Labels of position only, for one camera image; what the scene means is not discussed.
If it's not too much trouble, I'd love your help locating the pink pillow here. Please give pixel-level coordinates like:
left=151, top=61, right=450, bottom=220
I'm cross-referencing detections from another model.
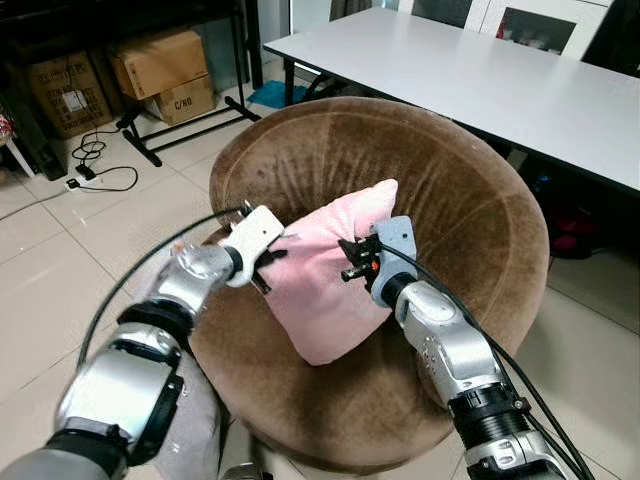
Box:
left=262, top=180, right=401, bottom=366

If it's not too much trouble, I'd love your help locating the grey pillow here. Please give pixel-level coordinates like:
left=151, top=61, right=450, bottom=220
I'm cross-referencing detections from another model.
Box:
left=148, top=342, right=227, bottom=480

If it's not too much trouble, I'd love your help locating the blue floor mat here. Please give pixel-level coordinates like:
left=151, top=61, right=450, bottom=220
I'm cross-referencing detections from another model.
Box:
left=248, top=80, right=311, bottom=109

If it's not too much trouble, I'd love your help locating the brown round armchair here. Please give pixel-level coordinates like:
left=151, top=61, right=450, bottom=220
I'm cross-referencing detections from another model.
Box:
left=190, top=97, right=549, bottom=473

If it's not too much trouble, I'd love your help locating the cardboard box with black print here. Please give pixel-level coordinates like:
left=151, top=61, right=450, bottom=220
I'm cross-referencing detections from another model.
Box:
left=145, top=75, right=216, bottom=126

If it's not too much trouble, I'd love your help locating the red object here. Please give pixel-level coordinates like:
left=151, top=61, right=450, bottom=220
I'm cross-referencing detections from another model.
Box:
left=545, top=180, right=603, bottom=257

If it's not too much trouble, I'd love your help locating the large taped cardboard box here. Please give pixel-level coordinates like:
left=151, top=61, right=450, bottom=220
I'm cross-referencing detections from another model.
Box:
left=110, top=28, right=211, bottom=99

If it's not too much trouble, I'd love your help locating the cardboard box with white label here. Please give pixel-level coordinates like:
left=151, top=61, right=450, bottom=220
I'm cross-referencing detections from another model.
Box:
left=28, top=52, right=116, bottom=139

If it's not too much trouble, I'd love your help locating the white glass-door cabinet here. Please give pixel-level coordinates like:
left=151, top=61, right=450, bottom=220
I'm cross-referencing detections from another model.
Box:
left=400, top=0, right=613, bottom=61

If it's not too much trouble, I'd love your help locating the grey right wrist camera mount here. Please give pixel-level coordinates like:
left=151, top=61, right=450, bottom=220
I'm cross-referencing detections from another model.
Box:
left=368, top=216, right=418, bottom=306

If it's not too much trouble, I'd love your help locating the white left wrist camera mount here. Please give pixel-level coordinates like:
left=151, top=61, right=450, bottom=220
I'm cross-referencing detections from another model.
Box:
left=222, top=205, right=286, bottom=288

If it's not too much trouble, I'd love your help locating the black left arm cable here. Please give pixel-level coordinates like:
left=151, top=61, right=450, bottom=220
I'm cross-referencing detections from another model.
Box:
left=78, top=205, right=251, bottom=371

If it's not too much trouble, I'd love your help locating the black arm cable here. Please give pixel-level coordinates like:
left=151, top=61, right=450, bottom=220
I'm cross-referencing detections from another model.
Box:
left=378, top=245, right=593, bottom=480
left=78, top=205, right=251, bottom=371

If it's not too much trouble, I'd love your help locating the black metal rack frame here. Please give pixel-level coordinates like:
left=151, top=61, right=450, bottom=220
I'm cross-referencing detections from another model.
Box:
left=118, top=0, right=264, bottom=168

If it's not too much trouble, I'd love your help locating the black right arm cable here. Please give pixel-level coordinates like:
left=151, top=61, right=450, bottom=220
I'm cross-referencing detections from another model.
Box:
left=378, top=245, right=593, bottom=480

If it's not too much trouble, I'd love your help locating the black power cord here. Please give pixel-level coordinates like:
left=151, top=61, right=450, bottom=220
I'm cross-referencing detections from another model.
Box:
left=70, top=125, right=141, bottom=194

